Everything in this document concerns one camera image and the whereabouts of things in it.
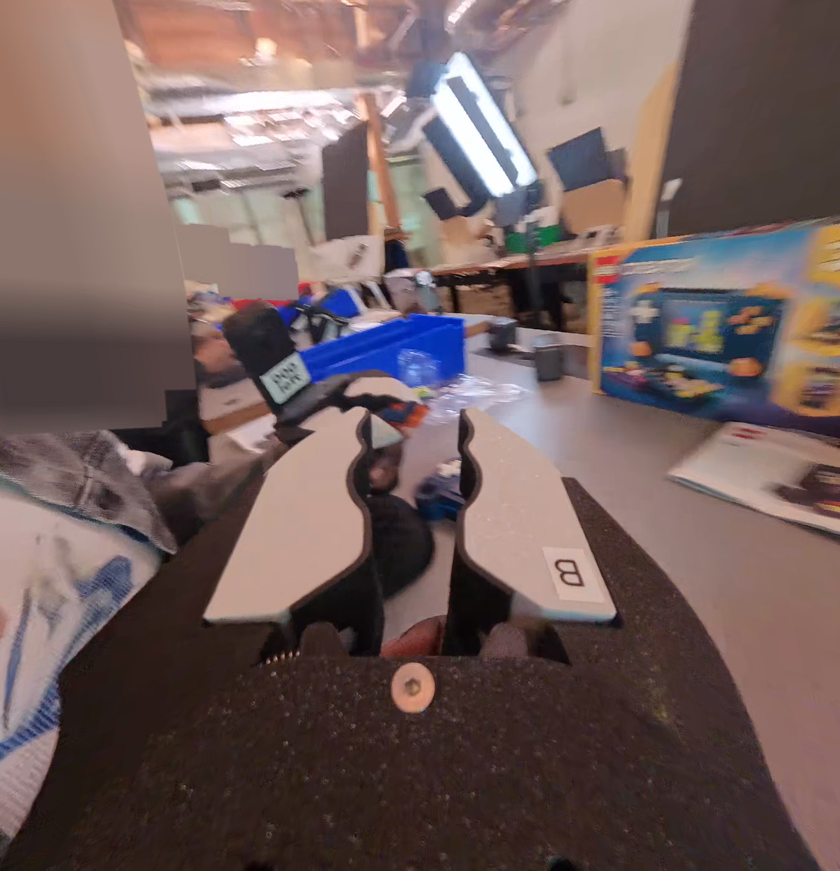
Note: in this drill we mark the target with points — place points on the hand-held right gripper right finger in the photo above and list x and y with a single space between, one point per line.
522 531

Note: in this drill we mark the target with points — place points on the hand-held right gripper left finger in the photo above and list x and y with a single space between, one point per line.
304 531

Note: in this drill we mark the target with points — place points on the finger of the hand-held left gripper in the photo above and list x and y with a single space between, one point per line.
382 389
382 432

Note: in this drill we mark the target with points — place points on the orange brick assembly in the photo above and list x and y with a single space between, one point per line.
405 410

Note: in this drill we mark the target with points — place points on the dark blue brick console model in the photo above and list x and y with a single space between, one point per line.
437 500

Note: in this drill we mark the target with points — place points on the person's left forearm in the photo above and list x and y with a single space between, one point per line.
209 486

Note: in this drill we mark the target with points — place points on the blue plastic bin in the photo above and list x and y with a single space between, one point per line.
392 347

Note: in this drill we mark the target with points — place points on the black quilted cushion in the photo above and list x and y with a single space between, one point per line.
399 544

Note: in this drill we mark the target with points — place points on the empty clear plastic bag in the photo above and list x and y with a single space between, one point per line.
481 401

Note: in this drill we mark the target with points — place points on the dark grey cube device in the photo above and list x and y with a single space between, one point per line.
548 360
503 333

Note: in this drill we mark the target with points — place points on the long wooden desk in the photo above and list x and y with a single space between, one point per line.
515 260

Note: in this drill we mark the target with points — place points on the black light stand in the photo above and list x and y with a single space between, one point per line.
532 272

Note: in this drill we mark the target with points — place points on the person's grey jacket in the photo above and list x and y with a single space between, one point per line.
72 476

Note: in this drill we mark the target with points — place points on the white instruction booklet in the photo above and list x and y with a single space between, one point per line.
753 476

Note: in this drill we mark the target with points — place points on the person's printed white shirt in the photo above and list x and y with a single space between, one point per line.
52 612

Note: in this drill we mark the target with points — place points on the studio light panel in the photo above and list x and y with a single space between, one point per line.
481 136

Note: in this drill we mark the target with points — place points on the colourful toy brick set box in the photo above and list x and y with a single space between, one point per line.
719 326

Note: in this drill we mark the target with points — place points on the black partition panel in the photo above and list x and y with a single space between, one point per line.
767 102

